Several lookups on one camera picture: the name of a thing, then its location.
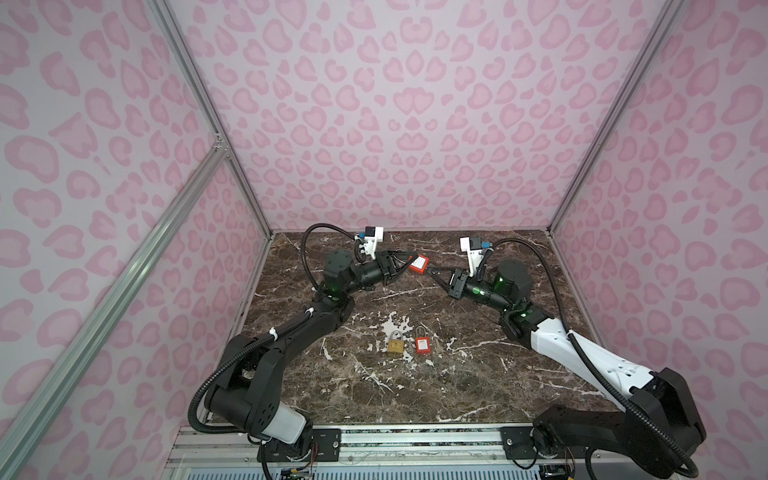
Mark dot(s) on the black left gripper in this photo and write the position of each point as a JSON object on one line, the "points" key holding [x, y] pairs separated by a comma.
{"points": [[383, 260]]}

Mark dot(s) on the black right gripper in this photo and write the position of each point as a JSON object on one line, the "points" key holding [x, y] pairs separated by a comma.
{"points": [[453, 289]]}

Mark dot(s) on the brass padlock silver shackle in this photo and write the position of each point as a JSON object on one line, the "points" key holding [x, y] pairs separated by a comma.
{"points": [[395, 344]]}

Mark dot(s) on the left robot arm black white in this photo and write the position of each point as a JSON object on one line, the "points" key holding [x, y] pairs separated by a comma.
{"points": [[243, 394]]}

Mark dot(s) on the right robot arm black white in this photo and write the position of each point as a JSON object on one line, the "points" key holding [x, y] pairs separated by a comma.
{"points": [[656, 423]]}

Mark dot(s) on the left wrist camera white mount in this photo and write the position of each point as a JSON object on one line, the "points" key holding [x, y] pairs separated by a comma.
{"points": [[366, 243]]}

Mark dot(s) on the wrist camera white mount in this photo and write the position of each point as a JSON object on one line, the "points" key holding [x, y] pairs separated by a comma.
{"points": [[475, 249], [366, 243]]}

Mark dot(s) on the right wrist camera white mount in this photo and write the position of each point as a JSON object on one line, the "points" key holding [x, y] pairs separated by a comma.
{"points": [[475, 249]]}

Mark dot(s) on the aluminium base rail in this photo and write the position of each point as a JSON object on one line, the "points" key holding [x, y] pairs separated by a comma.
{"points": [[397, 451]]}

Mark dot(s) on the left corner aluminium post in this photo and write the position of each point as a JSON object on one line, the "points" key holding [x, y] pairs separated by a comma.
{"points": [[178, 45]]}

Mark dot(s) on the corner aluminium post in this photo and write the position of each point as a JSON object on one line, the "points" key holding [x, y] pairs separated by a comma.
{"points": [[178, 45], [661, 29]]}

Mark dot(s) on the right corner aluminium post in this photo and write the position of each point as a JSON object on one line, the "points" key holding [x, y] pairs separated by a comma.
{"points": [[661, 29]]}

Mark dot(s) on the left diagonal aluminium frame bar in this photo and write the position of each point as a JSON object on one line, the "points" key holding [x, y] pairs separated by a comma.
{"points": [[34, 420]]}

